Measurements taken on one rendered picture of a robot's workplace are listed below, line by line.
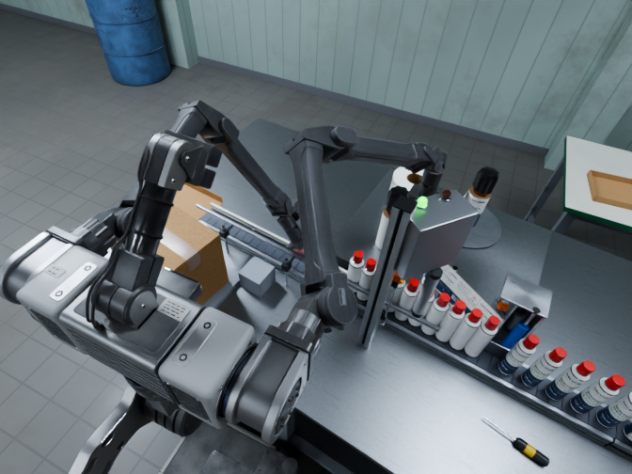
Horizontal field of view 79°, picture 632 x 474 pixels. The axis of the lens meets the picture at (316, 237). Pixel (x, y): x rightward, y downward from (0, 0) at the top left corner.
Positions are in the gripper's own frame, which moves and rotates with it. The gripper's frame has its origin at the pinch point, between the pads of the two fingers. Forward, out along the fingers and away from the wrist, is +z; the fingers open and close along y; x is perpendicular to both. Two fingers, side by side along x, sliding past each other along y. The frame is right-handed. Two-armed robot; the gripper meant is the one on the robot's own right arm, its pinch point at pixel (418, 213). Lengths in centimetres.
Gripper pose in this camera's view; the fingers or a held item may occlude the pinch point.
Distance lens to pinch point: 135.1
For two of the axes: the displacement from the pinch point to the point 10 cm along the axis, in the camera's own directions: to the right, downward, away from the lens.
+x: -5.0, 6.3, -5.9
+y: -8.6, -4.0, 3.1
